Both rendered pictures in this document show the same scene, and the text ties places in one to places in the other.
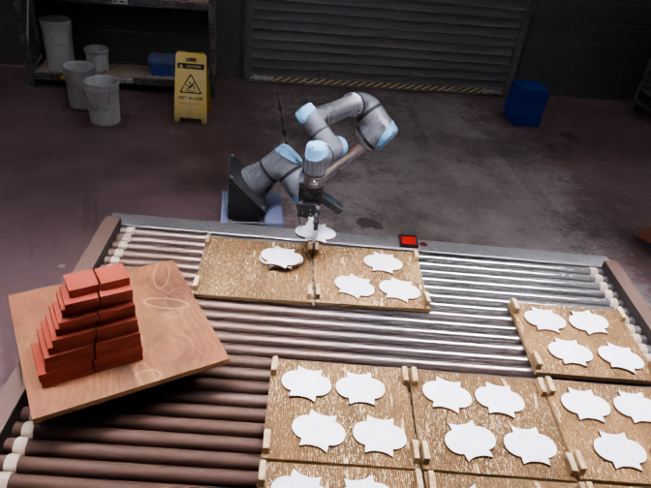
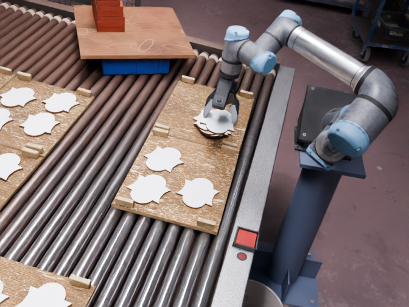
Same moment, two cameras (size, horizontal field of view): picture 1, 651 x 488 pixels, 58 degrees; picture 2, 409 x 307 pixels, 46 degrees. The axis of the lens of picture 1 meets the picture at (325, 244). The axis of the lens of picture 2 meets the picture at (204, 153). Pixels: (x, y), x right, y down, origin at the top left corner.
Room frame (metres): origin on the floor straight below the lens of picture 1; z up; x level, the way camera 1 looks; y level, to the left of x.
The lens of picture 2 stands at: (2.09, -1.37, 2.07)
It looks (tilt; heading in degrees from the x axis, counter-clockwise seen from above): 39 degrees down; 102
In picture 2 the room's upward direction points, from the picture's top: 10 degrees clockwise
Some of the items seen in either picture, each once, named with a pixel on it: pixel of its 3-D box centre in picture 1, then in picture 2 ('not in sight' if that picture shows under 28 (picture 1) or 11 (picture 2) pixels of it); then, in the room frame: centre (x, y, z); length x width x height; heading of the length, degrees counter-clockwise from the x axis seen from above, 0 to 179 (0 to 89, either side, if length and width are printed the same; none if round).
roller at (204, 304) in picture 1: (372, 319); (123, 170); (1.57, -0.20, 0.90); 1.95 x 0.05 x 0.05; 94
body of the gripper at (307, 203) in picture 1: (310, 199); (227, 84); (1.83, 0.07, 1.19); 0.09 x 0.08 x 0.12; 94
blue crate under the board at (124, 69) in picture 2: not in sight; (132, 49); (1.27, 0.51, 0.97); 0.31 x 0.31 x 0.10; 34
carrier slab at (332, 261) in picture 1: (368, 276); (180, 178); (1.77, -0.17, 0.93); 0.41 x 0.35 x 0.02; 95
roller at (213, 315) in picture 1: (373, 329); (111, 166); (1.52, -0.20, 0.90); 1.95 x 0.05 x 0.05; 94
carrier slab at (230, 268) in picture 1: (256, 268); (206, 114); (1.73, 0.24, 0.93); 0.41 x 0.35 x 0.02; 95
